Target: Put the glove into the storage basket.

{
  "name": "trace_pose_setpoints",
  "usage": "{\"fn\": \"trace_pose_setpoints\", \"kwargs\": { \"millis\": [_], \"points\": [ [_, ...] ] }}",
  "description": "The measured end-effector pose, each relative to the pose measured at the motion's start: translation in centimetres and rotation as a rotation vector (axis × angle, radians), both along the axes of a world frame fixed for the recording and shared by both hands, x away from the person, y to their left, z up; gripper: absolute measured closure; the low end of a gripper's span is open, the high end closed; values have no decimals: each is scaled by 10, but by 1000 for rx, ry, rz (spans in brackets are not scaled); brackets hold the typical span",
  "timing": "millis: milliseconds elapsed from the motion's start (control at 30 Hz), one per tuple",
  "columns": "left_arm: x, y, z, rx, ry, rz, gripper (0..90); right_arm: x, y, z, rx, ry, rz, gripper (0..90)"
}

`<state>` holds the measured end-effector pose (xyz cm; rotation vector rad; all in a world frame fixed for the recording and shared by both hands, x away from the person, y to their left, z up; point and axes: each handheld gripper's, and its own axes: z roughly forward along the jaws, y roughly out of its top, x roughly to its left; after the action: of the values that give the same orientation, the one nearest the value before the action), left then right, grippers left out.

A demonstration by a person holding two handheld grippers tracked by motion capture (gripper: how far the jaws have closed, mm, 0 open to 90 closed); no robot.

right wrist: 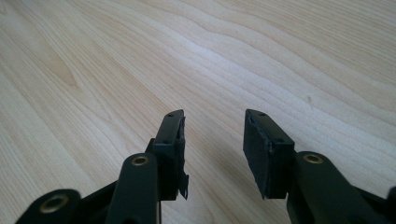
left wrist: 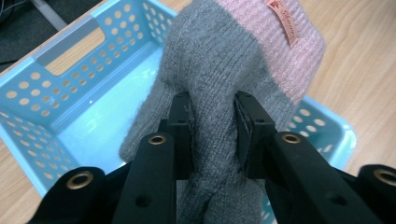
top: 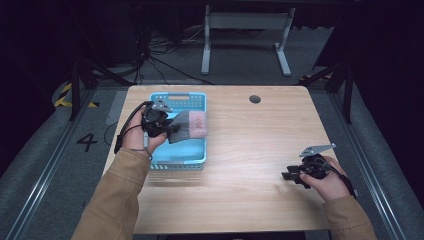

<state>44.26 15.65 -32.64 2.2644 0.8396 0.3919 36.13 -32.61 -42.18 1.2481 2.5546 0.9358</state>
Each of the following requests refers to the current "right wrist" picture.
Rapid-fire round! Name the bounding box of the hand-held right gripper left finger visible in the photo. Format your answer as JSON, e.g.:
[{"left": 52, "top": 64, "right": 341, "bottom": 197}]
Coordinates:
[{"left": 146, "top": 108, "right": 190, "bottom": 202}]

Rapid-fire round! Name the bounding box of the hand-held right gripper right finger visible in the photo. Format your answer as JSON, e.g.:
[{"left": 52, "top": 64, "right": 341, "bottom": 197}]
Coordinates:
[{"left": 242, "top": 108, "right": 296, "bottom": 200}]

